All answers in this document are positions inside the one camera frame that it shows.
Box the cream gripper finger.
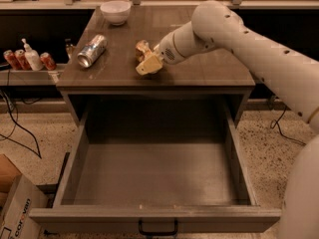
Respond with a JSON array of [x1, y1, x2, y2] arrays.
[[136, 54, 162, 75]]

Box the orange soda can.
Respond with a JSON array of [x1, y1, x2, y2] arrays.
[[136, 40, 152, 62]]

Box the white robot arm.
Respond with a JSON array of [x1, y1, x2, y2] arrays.
[[137, 0, 319, 239]]

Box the silver soda can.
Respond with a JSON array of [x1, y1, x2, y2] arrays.
[[77, 34, 107, 68]]

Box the open grey top drawer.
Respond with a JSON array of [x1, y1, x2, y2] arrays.
[[31, 98, 281, 234]]

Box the red can right of bottle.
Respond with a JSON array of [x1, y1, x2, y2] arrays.
[[40, 52, 57, 71]]

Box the red can far left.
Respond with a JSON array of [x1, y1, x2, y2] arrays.
[[3, 50, 21, 70]]

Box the grey wooden cabinet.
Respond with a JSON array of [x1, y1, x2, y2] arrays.
[[57, 6, 255, 120]]

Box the white ceramic bowl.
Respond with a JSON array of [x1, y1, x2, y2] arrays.
[[100, 0, 131, 26]]

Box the small dark glass bottle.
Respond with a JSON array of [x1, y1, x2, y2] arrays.
[[65, 39, 74, 60]]

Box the white pump bottle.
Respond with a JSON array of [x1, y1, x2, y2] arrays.
[[22, 38, 43, 71]]

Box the grey side shelf left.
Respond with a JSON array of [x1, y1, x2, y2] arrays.
[[0, 64, 65, 87]]

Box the cardboard box with print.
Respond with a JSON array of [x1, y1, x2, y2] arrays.
[[0, 154, 48, 239]]

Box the black cable left floor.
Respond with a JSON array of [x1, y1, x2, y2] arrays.
[[0, 89, 43, 159]]

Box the black cable floor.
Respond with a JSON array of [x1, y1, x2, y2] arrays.
[[269, 106, 307, 147], [0, 89, 43, 159]]

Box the black cable right floor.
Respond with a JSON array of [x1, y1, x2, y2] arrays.
[[269, 106, 307, 147]]

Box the black drawer handle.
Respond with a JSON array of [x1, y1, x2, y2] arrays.
[[138, 220, 178, 237]]

